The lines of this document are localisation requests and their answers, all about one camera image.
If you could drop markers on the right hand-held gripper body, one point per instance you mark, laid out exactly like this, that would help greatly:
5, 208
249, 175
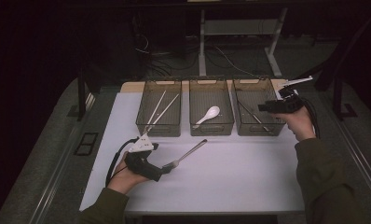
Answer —
287, 104

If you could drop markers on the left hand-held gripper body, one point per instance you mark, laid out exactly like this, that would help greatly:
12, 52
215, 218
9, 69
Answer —
140, 158

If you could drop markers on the smoked clear plastic bin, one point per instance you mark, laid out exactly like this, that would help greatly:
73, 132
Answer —
171, 124
211, 93
258, 93

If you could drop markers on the white chopstick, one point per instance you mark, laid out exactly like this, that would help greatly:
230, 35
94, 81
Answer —
157, 109

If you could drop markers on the white ceramic spoon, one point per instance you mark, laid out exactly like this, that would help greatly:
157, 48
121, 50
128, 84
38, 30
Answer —
212, 112

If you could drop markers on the chopsticks pair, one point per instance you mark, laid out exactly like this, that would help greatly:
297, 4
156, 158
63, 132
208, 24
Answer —
166, 109

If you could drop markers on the person's right hand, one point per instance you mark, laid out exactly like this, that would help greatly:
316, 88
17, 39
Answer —
300, 124

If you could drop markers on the person's left hand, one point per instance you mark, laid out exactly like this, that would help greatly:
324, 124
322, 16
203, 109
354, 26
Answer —
124, 179

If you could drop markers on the black angled metal stand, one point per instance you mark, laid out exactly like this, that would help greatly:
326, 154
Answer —
337, 81

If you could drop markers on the white metal desk frame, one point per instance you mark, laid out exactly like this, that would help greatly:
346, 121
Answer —
236, 27

